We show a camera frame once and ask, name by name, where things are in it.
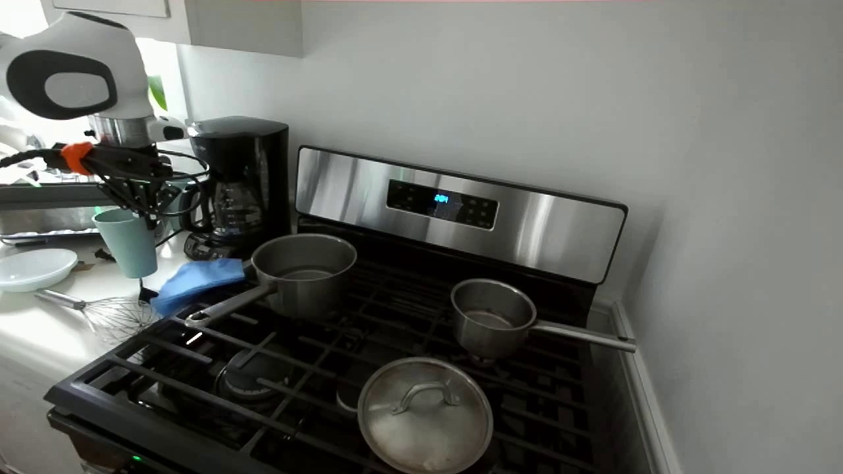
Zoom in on small steel pot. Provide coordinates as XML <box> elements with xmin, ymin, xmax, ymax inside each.
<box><xmin>451</xmin><ymin>280</ymin><xmax>634</xmax><ymax>360</ymax></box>

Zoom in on black coffee maker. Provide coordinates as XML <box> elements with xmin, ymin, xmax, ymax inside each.
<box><xmin>183</xmin><ymin>115</ymin><xmax>288</xmax><ymax>261</ymax></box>

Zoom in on light blue plate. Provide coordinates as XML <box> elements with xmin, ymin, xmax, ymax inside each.
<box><xmin>0</xmin><ymin>247</ymin><xmax>78</xmax><ymax>293</ymax></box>

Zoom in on big steel pot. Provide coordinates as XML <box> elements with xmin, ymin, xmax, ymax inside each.
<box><xmin>183</xmin><ymin>231</ymin><xmax>357</xmax><ymax>327</ymax></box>

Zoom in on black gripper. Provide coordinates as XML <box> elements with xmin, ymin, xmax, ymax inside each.
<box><xmin>88</xmin><ymin>145</ymin><xmax>180</xmax><ymax>222</ymax></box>

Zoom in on steel wire whisk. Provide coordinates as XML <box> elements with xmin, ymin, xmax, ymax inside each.
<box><xmin>36</xmin><ymin>290</ymin><xmax>154</xmax><ymax>335</ymax></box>

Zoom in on blue folded cloth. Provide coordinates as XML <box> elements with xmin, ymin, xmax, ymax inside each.
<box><xmin>150</xmin><ymin>257</ymin><xmax>245</xmax><ymax>315</ymax></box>

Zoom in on light green plastic cup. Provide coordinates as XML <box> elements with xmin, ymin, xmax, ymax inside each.
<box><xmin>91</xmin><ymin>208</ymin><xmax>157</xmax><ymax>280</ymax></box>

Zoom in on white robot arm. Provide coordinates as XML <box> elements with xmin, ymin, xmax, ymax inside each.
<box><xmin>0</xmin><ymin>10</ymin><xmax>175</xmax><ymax>224</ymax></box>

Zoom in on silver pot lid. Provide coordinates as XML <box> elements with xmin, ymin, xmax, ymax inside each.
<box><xmin>354</xmin><ymin>356</ymin><xmax>495</xmax><ymax>474</ymax></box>

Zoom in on black gas stove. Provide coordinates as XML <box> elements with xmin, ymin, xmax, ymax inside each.
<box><xmin>46</xmin><ymin>147</ymin><xmax>627</xmax><ymax>474</ymax></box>

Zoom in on steel dish rack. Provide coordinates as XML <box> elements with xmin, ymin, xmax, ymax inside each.
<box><xmin>0</xmin><ymin>166</ymin><xmax>113</xmax><ymax>239</ymax></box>

